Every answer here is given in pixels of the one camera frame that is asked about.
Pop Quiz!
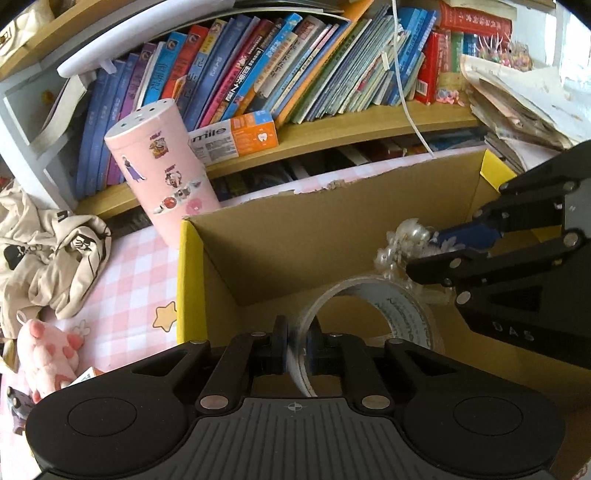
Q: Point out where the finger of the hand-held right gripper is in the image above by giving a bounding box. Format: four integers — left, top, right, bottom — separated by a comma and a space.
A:
433, 165, 581, 251
405, 230, 581, 292

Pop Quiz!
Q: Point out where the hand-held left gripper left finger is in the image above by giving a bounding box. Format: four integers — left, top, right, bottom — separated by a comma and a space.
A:
129, 316, 291, 414

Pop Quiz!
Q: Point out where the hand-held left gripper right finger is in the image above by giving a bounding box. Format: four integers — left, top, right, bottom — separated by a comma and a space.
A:
307, 322, 463, 413

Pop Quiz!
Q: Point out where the pearl hair clip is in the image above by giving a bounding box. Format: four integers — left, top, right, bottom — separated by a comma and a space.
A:
374, 219, 458, 306

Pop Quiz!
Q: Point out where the clear tape roll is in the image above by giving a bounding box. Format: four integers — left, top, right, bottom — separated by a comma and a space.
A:
288, 276, 448, 398

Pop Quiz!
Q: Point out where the yellow cardboard box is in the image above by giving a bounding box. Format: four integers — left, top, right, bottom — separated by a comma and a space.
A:
178, 148, 591, 480

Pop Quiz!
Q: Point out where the pink pig plush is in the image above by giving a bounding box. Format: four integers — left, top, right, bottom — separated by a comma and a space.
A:
16, 318, 86, 405

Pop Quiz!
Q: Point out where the grey plush figure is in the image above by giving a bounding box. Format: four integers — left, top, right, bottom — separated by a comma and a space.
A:
6, 388, 36, 435

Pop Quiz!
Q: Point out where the lying book stack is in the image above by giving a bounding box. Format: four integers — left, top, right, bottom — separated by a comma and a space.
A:
212, 131, 488, 200

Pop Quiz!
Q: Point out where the stack of loose papers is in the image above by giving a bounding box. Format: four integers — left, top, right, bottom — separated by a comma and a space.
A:
459, 53, 591, 174

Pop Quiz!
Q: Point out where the pink checked table mat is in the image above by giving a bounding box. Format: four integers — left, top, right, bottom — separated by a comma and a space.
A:
0, 152, 491, 480

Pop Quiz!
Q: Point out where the wooden bookshelf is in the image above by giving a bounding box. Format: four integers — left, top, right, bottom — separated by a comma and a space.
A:
0, 0, 591, 223

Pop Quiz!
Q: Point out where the pink bead ornament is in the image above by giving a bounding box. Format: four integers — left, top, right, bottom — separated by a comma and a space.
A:
478, 36, 533, 71

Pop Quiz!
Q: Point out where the pink sticker-covered cylinder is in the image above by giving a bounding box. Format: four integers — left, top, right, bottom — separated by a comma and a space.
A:
104, 98, 222, 250

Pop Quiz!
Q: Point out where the white and orange toothpaste box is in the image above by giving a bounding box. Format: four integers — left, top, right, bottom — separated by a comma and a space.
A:
188, 111, 280, 167

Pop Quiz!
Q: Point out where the beige printed cloth bag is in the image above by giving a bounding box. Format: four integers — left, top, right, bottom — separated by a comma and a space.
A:
0, 178, 113, 340

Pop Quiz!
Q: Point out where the row of colourful books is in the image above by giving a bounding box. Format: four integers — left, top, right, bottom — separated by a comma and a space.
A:
75, 0, 514, 200

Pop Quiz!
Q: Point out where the cream canvas bag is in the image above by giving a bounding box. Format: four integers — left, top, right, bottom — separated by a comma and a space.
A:
0, 0, 94, 154

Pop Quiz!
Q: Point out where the white cable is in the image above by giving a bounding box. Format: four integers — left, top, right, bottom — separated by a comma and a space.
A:
390, 0, 437, 160

